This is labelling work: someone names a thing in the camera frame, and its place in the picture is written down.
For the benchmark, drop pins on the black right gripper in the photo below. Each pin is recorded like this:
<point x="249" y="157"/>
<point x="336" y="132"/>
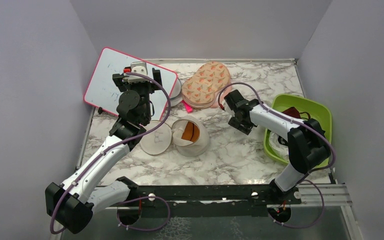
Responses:
<point x="245" y="127"/>

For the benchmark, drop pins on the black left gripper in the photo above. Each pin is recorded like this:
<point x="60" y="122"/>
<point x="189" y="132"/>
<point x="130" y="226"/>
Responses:
<point x="126" y="87"/>

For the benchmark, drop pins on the black and orange bra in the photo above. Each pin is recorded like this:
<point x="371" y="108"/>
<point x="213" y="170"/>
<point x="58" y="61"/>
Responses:
<point x="191" y="132"/>

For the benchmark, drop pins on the white mesh laundry bag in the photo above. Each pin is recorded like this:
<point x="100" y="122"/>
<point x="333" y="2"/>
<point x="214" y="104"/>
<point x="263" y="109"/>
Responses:
<point x="158" y="141"/>

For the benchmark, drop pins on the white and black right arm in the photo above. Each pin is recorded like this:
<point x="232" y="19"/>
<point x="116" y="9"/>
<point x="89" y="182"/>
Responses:
<point x="306" y="142"/>

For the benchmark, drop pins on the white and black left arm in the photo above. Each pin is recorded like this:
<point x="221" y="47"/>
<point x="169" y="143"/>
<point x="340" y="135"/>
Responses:
<point x="72" y="203"/>

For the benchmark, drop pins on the orange patterned bra wash bag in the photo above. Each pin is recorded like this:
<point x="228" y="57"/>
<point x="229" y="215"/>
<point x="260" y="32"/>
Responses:
<point x="201" y="91"/>

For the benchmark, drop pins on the white round object behind whiteboard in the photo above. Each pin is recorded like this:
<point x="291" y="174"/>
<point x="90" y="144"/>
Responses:
<point x="176" y="95"/>

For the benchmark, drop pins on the dark red cloth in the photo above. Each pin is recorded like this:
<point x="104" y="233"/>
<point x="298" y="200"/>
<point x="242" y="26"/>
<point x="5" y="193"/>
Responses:
<point x="293" y="112"/>

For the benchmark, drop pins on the green plastic basin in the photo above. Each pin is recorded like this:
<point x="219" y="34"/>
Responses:
<point x="317" y="111"/>

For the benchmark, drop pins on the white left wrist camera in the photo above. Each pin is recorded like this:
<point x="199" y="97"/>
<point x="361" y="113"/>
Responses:
<point x="139" y="67"/>

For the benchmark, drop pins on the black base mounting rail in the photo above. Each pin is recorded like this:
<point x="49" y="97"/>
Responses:
<point x="201" y="201"/>

